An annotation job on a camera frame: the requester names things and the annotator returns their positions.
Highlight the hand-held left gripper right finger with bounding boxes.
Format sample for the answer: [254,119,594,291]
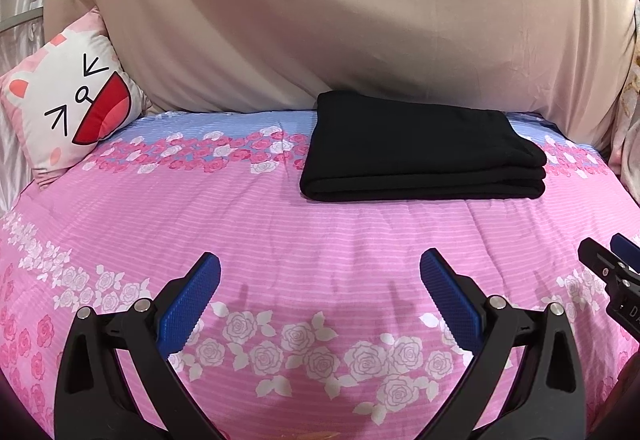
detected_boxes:
[419,247,593,440]

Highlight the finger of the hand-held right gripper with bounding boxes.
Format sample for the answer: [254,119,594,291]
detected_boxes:
[610,233,640,272]
[577,240,632,282]

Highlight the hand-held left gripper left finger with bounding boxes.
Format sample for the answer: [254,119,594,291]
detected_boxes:
[54,251,223,440]

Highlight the black pants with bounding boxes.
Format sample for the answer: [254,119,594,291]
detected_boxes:
[299,90,548,202]

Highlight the pink floral blanket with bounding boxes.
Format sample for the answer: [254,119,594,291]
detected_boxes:
[0,109,640,440]

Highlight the cream floral cloth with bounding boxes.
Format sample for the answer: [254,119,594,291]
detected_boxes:
[607,2,640,186]

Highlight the silver satin cloth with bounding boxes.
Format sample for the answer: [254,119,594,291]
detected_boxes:
[0,0,61,216]

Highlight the cat face cushion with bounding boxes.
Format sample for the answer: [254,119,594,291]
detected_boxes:
[0,7,151,191]

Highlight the beige cloth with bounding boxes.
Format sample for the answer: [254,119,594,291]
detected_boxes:
[42,0,640,151]

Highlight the grey metal rail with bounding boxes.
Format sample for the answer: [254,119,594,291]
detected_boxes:
[0,6,46,35]

